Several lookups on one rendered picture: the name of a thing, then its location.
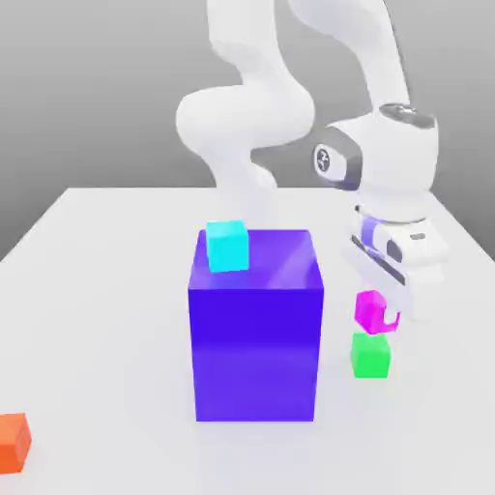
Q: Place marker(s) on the large blue box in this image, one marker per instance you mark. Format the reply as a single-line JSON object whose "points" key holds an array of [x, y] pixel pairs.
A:
{"points": [[255, 340]]}

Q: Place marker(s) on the small orange cube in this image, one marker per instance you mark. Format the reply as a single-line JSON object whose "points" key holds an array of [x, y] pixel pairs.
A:
{"points": [[12, 442]]}

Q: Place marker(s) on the small green cube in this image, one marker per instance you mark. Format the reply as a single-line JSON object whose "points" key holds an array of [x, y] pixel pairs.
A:
{"points": [[370, 356]]}

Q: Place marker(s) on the small cyan cube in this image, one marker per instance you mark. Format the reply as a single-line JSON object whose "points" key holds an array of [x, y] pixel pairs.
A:
{"points": [[227, 247]]}

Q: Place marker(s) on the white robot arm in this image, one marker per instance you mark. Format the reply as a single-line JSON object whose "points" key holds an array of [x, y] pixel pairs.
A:
{"points": [[247, 116]]}

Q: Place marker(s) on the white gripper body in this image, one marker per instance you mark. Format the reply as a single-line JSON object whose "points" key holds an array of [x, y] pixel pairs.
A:
{"points": [[381, 275]]}

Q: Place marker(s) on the small magenta cube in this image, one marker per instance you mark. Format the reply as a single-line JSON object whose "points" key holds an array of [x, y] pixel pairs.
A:
{"points": [[368, 309]]}

